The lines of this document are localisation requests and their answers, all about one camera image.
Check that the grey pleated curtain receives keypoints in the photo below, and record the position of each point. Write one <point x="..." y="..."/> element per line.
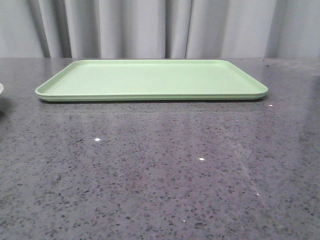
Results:
<point x="158" y="29"/>

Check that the cream speckled plate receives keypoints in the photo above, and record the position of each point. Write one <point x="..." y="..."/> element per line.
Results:
<point x="1" y="88"/>

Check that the light green plastic tray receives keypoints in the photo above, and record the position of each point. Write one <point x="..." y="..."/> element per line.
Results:
<point x="150" y="80"/>

